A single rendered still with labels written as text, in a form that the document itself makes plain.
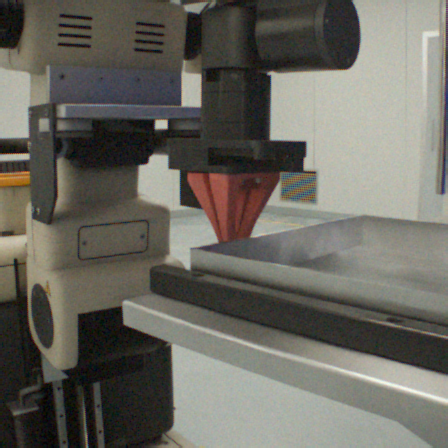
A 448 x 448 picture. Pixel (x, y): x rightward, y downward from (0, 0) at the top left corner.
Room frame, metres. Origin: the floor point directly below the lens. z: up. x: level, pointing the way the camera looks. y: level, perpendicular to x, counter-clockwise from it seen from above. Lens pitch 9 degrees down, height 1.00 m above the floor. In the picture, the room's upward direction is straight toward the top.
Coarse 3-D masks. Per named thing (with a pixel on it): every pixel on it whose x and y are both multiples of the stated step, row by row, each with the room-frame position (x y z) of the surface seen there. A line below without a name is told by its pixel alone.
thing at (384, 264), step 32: (320, 224) 0.54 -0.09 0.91; (352, 224) 0.58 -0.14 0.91; (384, 224) 0.58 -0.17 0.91; (416, 224) 0.56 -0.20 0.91; (192, 256) 0.42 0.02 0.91; (224, 256) 0.39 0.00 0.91; (256, 256) 0.47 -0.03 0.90; (288, 256) 0.50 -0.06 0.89; (320, 256) 0.54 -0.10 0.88; (352, 256) 0.54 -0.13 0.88; (384, 256) 0.54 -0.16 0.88; (416, 256) 0.53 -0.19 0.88; (288, 288) 0.35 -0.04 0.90; (320, 288) 0.34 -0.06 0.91; (352, 288) 0.32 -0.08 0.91; (384, 288) 0.30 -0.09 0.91; (416, 288) 0.41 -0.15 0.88; (416, 320) 0.29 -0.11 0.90
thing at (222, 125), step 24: (240, 72) 0.43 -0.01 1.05; (216, 96) 0.44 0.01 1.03; (240, 96) 0.43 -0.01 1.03; (264, 96) 0.44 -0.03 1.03; (216, 120) 0.44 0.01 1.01; (240, 120) 0.43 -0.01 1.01; (264, 120) 0.44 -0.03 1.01; (168, 144) 0.47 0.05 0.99; (192, 144) 0.45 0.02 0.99; (216, 144) 0.43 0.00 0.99; (240, 144) 0.41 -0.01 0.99; (264, 144) 0.41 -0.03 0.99; (288, 144) 0.43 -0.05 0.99
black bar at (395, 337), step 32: (160, 288) 0.41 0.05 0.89; (192, 288) 0.38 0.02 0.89; (224, 288) 0.36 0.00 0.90; (256, 288) 0.36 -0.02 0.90; (256, 320) 0.34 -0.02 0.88; (288, 320) 0.33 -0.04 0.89; (320, 320) 0.31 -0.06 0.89; (352, 320) 0.30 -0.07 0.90; (384, 320) 0.29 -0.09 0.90; (384, 352) 0.28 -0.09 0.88; (416, 352) 0.27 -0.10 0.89
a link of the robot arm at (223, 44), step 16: (256, 0) 0.42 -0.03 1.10; (208, 16) 0.44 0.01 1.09; (224, 16) 0.43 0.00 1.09; (240, 16) 0.43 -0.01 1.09; (256, 16) 0.43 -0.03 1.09; (208, 32) 0.44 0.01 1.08; (224, 32) 0.43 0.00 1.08; (240, 32) 0.43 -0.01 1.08; (208, 48) 0.44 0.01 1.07; (224, 48) 0.43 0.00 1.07; (240, 48) 0.43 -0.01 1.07; (256, 48) 0.44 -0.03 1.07; (208, 64) 0.44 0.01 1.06; (224, 64) 0.43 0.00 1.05; (240, 64) 0.43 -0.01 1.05; (256, 64) 0.44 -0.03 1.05
